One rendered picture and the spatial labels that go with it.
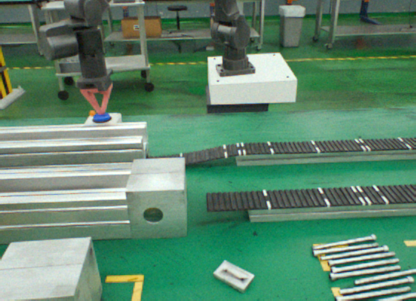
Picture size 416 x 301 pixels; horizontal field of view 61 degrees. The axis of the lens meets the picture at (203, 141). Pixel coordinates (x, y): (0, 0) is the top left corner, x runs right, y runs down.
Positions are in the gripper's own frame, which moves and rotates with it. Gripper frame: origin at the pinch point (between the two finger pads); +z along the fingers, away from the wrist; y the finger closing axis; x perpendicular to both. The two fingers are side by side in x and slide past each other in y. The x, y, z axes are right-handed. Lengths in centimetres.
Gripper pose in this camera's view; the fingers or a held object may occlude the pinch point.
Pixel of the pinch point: (101, 111)
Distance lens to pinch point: 91.2
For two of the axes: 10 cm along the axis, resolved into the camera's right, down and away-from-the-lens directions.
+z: 0.3, 8.9, 4.6
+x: 10.0, -0.4, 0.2
